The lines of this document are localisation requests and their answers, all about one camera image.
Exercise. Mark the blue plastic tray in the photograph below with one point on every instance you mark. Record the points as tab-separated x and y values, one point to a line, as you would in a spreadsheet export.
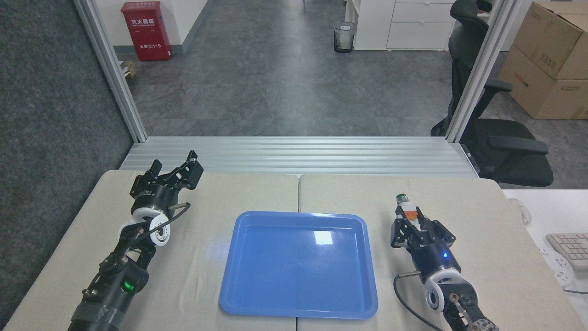
298	266

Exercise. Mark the white computer mouse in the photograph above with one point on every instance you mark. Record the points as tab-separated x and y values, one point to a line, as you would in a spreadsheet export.
521	210

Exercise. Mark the small open cardboard box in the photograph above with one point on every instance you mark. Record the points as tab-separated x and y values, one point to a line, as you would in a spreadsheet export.
127	69

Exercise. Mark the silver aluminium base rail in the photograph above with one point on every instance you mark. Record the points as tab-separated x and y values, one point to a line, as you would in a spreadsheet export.
298	156

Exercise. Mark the white drawer cabinet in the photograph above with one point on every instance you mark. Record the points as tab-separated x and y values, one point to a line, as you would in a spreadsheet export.
413	25

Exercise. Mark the silver aluminium frame post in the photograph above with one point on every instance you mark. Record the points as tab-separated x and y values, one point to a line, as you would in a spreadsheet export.
477	73
115	73

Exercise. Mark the black office chair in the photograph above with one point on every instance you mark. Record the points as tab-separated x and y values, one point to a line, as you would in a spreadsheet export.
510	151

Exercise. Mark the red fire extinguisher box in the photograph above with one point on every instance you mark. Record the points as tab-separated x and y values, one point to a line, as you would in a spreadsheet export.
146	32

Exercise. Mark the small-print brown cardboard box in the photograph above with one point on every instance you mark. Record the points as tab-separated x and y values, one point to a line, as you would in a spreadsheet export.
549	39

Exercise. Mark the grey mesh trash bin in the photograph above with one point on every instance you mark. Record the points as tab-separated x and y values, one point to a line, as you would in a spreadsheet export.
344	37

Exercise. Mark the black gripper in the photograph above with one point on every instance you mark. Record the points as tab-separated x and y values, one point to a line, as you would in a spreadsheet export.
434	259
158	197

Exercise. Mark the white computer keyboard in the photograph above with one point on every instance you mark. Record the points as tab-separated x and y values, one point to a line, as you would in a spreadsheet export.
572	248

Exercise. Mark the white power strip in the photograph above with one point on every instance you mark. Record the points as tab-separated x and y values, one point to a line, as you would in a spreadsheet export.
558	269

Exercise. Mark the red-print brown cardboard box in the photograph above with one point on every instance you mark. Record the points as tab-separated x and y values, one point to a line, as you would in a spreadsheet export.
537	92

